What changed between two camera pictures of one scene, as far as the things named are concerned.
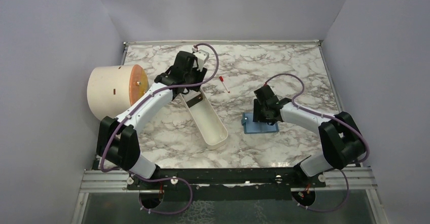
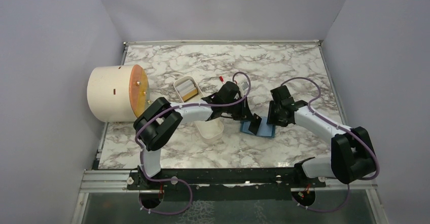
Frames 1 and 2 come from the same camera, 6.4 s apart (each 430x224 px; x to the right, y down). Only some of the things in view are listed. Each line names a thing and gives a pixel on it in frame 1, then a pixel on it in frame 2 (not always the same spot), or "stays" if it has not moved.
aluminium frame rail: [97, 181] stays
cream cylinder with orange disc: [111, 89] stays
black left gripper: [200, 75] -> [245, 113]
